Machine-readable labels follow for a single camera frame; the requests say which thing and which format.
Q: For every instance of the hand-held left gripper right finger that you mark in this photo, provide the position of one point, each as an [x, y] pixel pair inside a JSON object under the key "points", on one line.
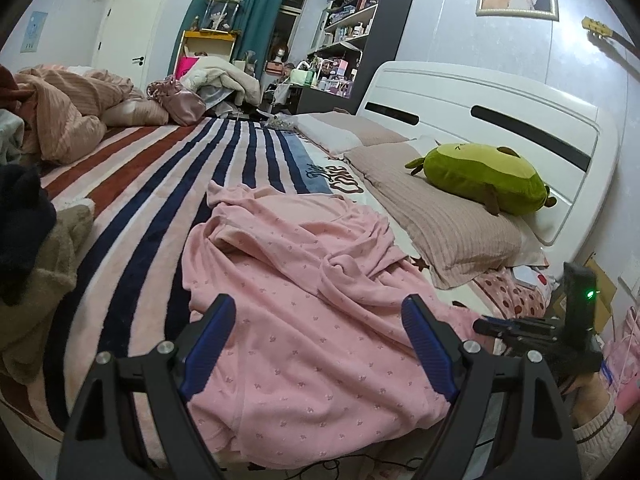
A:
{"points": [[427, 350]]}

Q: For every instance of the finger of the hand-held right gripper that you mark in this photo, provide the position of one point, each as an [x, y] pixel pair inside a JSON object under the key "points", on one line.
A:
{"points": [[520, 329]]}

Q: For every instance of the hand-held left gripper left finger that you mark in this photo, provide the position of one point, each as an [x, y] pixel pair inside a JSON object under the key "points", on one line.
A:
{"points": [[210, 350]]}

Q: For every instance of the pink dotted garment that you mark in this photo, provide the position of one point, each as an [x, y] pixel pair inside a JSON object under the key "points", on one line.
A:
{"points": [[310, 310]]}

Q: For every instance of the person's right forearm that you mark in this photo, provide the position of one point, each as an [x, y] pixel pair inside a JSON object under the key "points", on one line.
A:
{"points": [[600, 435]]}

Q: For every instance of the pink dotted bed sheet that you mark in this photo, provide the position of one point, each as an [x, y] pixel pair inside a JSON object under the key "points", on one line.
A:
{"points": [[515, 297]]}

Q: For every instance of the cardboard box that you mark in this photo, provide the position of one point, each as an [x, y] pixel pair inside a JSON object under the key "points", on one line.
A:
{"points": [[605, 290]]}

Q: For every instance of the pink plastic bag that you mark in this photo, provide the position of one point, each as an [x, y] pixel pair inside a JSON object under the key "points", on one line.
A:
{"points": [[627, 360]]}

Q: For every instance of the pink ribbed pillow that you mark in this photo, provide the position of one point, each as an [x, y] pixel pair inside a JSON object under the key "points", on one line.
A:
{"points": [[440, 230], [350, 130]]}

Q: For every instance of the striped fleece blanket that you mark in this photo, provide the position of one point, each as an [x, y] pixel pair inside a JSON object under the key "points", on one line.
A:
{"points": [[165, 200]]}

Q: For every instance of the green avocado plush toy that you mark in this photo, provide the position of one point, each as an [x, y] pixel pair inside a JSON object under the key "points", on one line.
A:
{"points": [[480, 175]]}

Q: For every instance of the beige fleece garment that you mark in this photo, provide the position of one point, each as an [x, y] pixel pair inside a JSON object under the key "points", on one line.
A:
{"points": [[50, 285]]}

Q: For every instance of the small grey tangled bundle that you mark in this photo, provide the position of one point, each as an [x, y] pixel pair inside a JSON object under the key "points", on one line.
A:
{"points": [[281, 122]]}

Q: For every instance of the white bed headboard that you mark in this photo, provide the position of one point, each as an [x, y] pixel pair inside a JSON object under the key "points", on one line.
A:
{"points": [[450, 95]]}

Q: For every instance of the pink satin bag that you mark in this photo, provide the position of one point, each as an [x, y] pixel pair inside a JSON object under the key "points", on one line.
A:
{"points": [[182, 102]]}

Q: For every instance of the cream blanket pile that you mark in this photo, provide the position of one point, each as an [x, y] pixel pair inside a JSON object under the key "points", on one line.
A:
{"points": [[220, 77]]}

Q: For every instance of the guitar headstock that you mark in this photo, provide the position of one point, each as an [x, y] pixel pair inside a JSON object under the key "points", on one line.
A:
{"points": [[600, 30]]}

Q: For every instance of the pink ribbed duvet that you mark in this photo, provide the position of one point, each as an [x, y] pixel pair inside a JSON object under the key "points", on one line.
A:
{"points": [[75, 100]]}

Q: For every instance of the magenta box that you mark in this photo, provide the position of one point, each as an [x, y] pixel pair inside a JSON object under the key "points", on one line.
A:
{"points": [[185, 66]]}

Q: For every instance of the light green bag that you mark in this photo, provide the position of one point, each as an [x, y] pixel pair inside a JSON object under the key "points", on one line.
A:
{"points": [[302, 77]]}

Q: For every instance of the light grey garment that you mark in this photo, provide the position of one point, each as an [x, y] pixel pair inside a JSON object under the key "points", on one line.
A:
{"points": [[9, 135]]}

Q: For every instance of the wig head mannequin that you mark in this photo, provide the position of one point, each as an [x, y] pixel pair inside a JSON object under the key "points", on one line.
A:
{"points": [[280, 55]]}

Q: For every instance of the yellow shelf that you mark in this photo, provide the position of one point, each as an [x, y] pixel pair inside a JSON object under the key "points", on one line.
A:
{"points": [[210, 35]]}

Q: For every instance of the white door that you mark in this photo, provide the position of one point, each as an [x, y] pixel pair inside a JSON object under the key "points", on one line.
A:
{"points": [[130, 35]]}

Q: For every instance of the dark red garment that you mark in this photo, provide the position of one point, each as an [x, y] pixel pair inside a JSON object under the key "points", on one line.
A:
{"points": [[6, 85]]}

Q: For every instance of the dark bookshelf with desk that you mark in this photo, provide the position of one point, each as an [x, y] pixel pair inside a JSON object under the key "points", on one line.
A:
{"points": [[390, 15]]}

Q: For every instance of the glass display case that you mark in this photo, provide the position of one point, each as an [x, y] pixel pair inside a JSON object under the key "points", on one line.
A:
{"points": [[222, 12]]}

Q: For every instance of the teal curtain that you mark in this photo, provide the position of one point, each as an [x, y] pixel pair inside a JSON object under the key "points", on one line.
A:
{"points": [[260, 5]]}

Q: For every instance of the window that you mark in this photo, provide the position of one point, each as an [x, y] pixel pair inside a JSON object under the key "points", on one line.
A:
{"points": [[295, 5]]}

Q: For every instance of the blue wall poster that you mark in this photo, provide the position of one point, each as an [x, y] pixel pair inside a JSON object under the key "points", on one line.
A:
{"points": [[34, 32]]}

